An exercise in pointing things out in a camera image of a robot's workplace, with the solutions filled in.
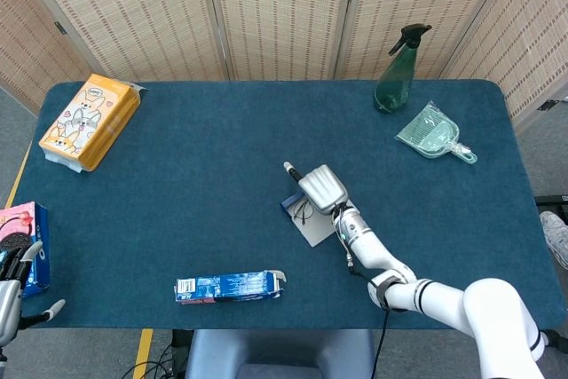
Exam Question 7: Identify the blue felt table cover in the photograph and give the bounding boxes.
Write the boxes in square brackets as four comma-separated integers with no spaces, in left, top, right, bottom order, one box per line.
[11,80,567,331]

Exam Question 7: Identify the black table foot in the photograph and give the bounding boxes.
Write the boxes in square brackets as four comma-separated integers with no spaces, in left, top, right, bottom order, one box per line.
[534,194,568,220]

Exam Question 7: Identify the mint green bagged dustpan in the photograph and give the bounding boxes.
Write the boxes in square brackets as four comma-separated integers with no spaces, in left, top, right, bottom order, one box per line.
[395,100,479,165]

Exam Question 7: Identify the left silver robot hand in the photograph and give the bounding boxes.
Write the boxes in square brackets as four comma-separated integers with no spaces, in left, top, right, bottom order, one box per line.
[0,240,67,347]

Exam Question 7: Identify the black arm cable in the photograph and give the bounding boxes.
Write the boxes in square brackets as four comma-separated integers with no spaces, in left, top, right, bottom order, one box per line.
[343,241,394,379]

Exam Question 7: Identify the white sneaker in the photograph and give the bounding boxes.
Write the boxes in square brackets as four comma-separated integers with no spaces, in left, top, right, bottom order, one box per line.
[539,210,568,270]

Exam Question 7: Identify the bamboo folding screen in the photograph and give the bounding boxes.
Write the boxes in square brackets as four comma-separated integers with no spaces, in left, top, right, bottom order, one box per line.
[0,0,568,131]

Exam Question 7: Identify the yellow tissue pack with dogs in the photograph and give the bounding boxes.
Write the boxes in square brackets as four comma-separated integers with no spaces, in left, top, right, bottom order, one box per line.
[38,73,147,174]

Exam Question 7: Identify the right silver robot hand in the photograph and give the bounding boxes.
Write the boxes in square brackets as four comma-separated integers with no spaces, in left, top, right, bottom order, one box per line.
[282,160,350,217]

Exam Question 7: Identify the blue and white glasses case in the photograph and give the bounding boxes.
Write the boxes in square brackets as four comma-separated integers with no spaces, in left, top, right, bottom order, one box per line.
[280,190,341,249]

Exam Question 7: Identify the black table leg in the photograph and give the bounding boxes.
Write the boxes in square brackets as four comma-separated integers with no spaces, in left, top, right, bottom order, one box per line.
[170,328,193,374]

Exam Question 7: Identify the yellow floor tape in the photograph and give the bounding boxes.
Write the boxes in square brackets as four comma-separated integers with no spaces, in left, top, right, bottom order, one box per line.
[4,138,154,379]

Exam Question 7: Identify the opened blue cookie box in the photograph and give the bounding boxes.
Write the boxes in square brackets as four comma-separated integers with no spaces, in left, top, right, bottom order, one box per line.
[174,269,288,305]

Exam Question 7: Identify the green spray bottle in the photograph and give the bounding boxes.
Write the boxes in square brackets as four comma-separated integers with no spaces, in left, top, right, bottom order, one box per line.
[374,23,433,114]

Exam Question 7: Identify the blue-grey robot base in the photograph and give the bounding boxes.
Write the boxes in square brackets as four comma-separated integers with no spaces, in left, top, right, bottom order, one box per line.
[184,328,377,379]

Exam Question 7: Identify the pink and blue cookie box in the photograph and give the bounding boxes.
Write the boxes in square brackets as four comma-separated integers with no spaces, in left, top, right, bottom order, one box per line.
[0,201,51,299]

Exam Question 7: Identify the thin metal eyeglasses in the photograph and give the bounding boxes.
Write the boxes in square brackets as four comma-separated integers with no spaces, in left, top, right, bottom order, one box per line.
[290,199,317,225]

